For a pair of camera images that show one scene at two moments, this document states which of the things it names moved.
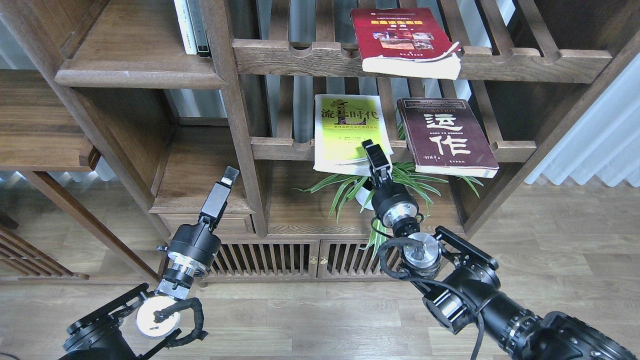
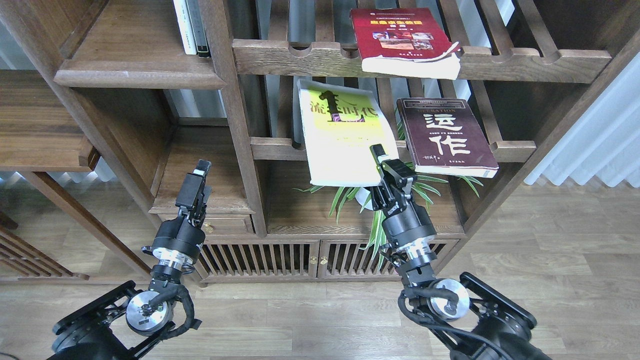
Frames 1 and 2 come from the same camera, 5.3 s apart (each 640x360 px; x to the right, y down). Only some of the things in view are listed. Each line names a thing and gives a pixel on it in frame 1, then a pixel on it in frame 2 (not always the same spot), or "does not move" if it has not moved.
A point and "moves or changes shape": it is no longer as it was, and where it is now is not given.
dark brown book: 444,136 does not move
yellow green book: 341,123 moves or changes shape
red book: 407,41 does not move
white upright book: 185,26 does not move
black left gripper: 198,245 -> 177,241
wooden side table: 41,130 does not move
